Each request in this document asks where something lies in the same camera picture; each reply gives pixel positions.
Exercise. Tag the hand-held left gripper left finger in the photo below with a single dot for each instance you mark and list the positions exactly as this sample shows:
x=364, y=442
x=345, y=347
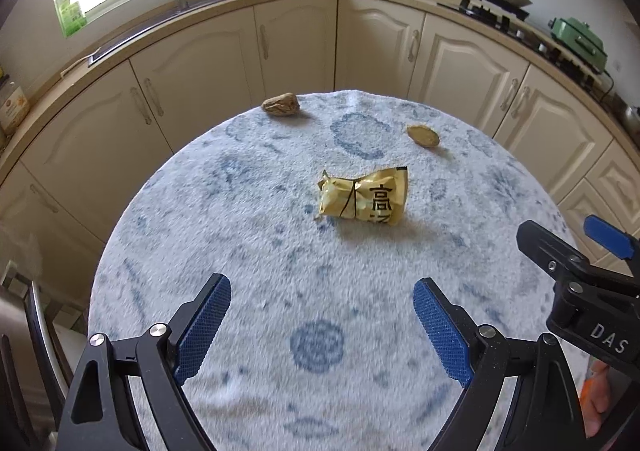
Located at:
x=200, y=331

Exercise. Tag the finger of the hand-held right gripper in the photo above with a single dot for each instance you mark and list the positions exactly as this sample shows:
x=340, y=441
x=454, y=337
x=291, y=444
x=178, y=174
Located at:
x=545, y=246
x=610, y=235

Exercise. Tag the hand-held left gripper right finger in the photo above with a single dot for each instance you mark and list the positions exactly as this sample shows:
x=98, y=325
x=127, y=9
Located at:
x=442, y=331

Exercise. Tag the gold snack wrapper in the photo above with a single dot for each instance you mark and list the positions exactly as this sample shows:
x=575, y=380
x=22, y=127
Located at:
x=365, y=196

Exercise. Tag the person's right hand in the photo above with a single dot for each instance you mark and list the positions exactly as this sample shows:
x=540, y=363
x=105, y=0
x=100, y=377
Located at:
x=596, y=403

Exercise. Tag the cream drawer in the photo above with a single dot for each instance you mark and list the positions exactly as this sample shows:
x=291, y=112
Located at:
x=592, y=216
x=617, y=176

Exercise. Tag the tan rock right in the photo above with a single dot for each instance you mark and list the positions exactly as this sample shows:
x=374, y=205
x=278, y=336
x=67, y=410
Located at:
x=423, y=136

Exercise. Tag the green electric cooker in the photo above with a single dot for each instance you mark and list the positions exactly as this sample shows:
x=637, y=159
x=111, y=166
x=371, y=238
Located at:
x=580, y=43

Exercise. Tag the black gas cooktop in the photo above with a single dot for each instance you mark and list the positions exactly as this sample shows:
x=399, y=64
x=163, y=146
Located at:
x=530, y=38

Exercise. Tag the brown rock left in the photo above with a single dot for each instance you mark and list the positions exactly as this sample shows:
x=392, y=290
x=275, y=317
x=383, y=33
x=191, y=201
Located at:
x=281, y=104

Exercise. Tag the gas stove with pan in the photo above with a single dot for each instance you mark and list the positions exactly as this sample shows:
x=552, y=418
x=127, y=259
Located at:
x=492, y=6

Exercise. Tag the cream base cabinet run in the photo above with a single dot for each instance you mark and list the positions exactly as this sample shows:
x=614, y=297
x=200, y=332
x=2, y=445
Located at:
x=210, y=71

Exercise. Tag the clear jar orange label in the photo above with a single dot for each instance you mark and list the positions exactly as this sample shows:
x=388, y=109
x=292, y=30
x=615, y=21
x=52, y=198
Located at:
x=12, y=106

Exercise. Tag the steel sink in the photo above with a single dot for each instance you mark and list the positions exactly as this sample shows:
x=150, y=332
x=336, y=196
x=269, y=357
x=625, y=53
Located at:
x=200, y=11

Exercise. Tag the green detergent bottle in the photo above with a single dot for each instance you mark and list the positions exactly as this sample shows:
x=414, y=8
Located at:
x=71, y=15

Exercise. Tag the wall outlet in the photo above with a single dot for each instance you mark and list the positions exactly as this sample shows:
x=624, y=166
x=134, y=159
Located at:
x=617, y=66

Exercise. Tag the dark metal frame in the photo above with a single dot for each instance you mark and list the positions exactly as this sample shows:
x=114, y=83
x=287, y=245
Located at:
x=30, y=356

